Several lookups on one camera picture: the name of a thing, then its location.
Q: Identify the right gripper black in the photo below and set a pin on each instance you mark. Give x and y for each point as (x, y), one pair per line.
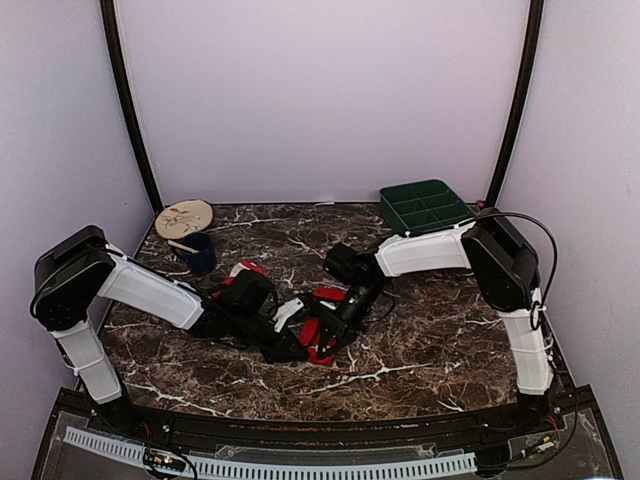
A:
(341, 327)

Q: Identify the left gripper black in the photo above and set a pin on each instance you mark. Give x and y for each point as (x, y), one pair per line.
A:
(279, 353)

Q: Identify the red santa sock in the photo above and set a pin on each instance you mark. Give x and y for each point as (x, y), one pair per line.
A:
(310, 336)

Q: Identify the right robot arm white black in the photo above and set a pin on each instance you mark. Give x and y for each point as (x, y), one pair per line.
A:
(505, 266)

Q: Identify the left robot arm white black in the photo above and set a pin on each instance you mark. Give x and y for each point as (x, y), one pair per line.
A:
(85, 266)

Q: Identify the dark blue cup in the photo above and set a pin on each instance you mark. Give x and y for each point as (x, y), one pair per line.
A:
(203, 260)

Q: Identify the wooden stick in cup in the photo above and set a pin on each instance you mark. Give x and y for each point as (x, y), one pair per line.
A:
(182, 247)

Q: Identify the beige floral plate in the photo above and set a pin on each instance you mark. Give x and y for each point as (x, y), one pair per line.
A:
(183, 218)

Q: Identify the green compartment tray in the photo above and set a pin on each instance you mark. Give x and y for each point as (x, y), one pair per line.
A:
(422, 207)

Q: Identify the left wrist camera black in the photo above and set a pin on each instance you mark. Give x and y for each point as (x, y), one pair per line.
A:
(254, 297)

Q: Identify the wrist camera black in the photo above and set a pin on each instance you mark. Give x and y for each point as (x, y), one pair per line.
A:
(346, 264)
(254, 297)

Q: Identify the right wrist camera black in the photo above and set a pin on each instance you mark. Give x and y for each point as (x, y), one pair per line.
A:
(346, 264)

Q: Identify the white slotted cable duct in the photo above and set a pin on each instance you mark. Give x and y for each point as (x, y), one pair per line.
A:
(252, 463)

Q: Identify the black front rail base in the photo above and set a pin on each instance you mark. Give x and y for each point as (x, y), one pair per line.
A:
(571, 442)

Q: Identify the left black frame post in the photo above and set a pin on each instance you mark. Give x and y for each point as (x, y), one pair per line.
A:
(126, 101)

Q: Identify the black frame post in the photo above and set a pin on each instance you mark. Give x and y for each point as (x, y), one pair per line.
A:
(126, 101)
(525, 71)

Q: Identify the right black frame post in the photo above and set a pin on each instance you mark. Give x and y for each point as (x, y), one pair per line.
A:
(525, 71)

